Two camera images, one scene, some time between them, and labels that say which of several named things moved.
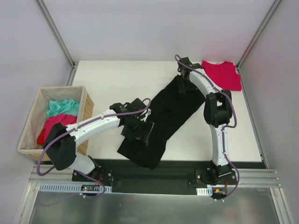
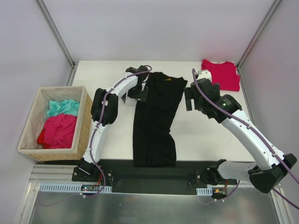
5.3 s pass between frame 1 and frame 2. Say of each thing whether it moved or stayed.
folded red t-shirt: stayed
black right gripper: moved
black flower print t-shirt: moved
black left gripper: moved
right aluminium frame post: stayed
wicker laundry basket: stayed
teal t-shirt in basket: stayed
